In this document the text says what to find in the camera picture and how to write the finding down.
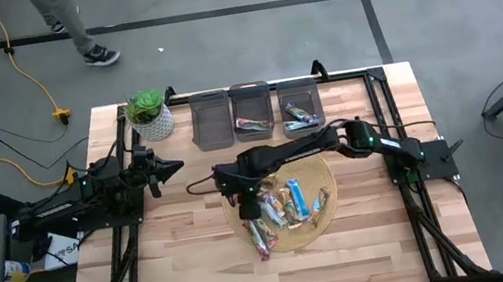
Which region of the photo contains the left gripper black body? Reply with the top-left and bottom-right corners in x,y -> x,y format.
129,145 -> 164,202

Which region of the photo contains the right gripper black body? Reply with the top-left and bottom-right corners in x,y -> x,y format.
212,157 -> 266,209

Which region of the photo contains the red green granola bar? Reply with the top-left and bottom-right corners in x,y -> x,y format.
233,112 -> 274,137
241,216 -> 271,265
253,214 -> 281,252

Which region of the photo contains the blue chocolate chip granola bar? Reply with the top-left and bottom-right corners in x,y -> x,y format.
282,118 -> 312,134
285,176 -> 312,223
283,96 -> 322,129

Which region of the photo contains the succulent in white patterned pot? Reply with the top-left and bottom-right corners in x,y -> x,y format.
120,85 -> 179,147

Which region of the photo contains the grey plastic bin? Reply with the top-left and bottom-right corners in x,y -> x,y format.
274,75 -> 329,141
227,78 -> 279,145
184,87 -> 237,154

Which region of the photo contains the round woven straw placemat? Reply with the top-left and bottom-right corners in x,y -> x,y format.
215,148 -> 348,262

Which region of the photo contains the white printed box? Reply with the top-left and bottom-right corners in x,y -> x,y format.
37,227 -> 85,273

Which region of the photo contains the yellow white bottle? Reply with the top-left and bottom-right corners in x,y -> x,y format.
0,256 -> 35,282

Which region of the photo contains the person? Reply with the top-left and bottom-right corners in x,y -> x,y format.
26,0 -> 123,78

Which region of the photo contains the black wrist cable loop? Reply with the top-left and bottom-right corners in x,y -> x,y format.
184,172 -> 220,198

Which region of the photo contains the yellow extension cable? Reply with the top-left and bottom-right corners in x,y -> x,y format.
0,0 -> 73,135
0,146 -> 80,196

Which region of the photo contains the black floor cable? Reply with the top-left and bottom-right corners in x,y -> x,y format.
0,110 -> 94,178

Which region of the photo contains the black aluminium table frame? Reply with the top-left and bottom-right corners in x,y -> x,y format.
35,37 -> 494,282

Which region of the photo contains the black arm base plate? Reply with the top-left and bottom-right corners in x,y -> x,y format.
382,135 -> 470,190

